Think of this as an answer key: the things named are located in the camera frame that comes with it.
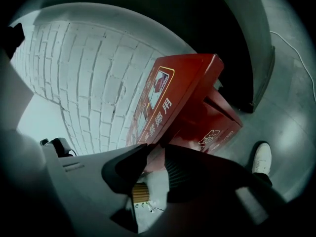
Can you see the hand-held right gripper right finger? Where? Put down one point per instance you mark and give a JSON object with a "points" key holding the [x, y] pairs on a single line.
{"points": [[202, 176]]}

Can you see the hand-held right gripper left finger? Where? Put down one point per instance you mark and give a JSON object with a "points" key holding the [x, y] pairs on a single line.
{"points": [[123, 167]]}

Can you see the red fire extinguisher box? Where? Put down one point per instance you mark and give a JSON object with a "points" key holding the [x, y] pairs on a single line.
{"points": [[177, 88]]}

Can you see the red metal fire equipment cabinet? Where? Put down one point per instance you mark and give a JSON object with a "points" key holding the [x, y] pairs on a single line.
{"points": [[209, 125]]}

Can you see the wooden slatted planter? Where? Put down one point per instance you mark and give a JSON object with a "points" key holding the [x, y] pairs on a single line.
{"points": [[140, 192]]}

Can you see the white charger plug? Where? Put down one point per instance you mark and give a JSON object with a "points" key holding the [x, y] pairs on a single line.
{"points": [[151, 209]]}

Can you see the person's black clothing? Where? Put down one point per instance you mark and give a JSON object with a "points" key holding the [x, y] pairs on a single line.
{"points": [[263, 179]]}

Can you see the person's white shoe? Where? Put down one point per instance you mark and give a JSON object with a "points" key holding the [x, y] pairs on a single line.
{"points": [[262, 157]]}

